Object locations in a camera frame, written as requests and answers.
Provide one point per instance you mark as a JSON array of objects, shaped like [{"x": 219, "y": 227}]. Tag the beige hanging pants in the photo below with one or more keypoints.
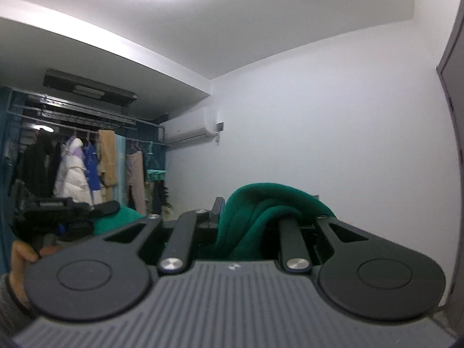
[{"x": 136, "y": 177}]

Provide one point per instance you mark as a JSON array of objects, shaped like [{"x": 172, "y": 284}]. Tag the dark hanging garment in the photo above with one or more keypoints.
[{"x": 157, "y": 195}]

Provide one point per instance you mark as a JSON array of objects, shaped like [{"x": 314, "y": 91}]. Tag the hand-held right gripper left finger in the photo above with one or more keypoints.
[{"x": 219, "y": 211}]

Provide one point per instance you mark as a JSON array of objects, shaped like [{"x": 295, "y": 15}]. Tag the blue hanging garment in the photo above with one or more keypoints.
[{"x": 92, "y": 174}]

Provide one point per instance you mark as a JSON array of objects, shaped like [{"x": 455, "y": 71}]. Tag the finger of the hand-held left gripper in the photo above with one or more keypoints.
[
  {"x": 107, "y": 208},
  {"x": 78, "y": 230}
]

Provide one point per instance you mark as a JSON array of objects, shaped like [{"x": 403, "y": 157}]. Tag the black ceiling drying unit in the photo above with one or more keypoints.
[{"x": 90, "y": 89}]

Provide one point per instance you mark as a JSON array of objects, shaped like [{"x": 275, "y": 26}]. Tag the white puffer jacket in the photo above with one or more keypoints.
[{"x": 72, "y": 181}]

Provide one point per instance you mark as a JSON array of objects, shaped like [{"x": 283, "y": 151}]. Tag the white air conditioner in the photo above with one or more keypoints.
[{"x": 188, "y": 125}]

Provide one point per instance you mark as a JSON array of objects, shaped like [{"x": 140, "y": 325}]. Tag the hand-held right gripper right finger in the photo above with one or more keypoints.
[{"x": 290, "y": 232}]

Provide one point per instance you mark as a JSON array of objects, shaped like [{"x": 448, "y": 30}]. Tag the metal clothes rail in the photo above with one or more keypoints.
[{"x": 90, "y": 116}]

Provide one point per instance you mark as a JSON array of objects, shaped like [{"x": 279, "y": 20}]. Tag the green hooded sweatshirt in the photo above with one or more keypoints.
[{"x": 253, "y": 217}]

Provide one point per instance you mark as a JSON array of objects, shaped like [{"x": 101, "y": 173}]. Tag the grey door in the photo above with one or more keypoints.
[{"x": 455, "y": 116}]

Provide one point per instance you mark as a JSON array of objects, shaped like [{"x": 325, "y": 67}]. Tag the wall socket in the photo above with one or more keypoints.
[{"x": 220, "y": 127}]

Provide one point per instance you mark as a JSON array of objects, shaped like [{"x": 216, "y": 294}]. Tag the black hanging coat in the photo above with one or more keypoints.
[{"x": 36, "y": 166}]

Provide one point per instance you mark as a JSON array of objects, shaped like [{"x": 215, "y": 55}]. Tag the person's left hand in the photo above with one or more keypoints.
[{"x": 20, "y": 261}]

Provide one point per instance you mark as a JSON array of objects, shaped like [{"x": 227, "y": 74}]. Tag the teal clip hanger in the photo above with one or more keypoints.
[{"x": 156, "y": 174}]

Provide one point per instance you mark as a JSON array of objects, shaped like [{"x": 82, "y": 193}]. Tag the light teal hanging towel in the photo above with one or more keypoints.
[{"x": 121, "y": 174}]

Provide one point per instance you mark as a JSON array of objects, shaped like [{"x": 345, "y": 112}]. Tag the tan hanging garment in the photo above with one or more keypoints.
[{"x": 107, "y": 159}]

